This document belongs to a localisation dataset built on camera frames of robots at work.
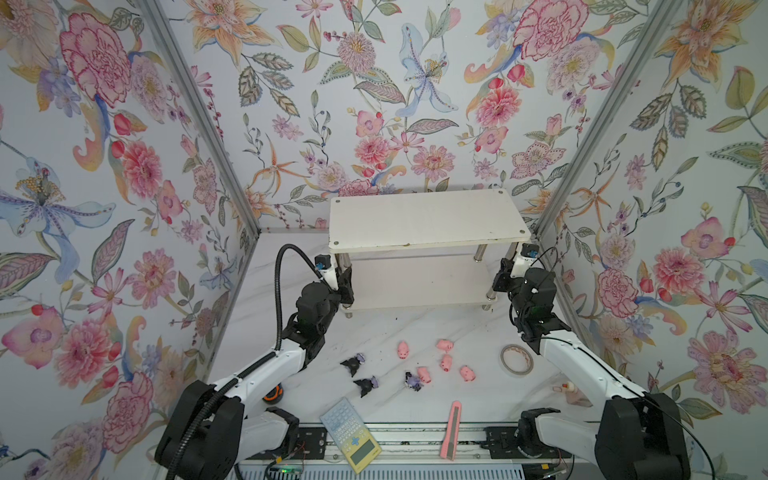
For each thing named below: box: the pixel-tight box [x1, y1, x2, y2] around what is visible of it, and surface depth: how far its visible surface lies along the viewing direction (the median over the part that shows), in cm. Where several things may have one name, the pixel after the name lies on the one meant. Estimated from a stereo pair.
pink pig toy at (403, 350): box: [397, 341, 410, 360], surface depth 90 cm
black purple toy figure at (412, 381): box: [404, 371, 422, 392], surface depth 83 cm
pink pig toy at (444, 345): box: [436, 339, 454, 353], surface depth 92 cm
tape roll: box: [500, 344, 534, 376], surface depth 88 cm
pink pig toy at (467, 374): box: [460, 365, 476, 382], surface depth 86 cm
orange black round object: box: [262, 382, 284, 405], surface depth 80 cm
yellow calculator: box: [320, 397, 383, 474], surface depth 76 cm
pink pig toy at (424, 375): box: [417, 367, 432, 384], surface depth 85 cm
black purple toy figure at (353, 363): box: [340, 353, 366, 378], surface depth 88 cm
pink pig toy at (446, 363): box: [440, 354, 453, 373], surface depth 88 cm
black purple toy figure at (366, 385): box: [353, 376, 379, 398], surface depth 84 cm
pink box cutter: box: [440, 400, 462, 461], surface depth 77 cm
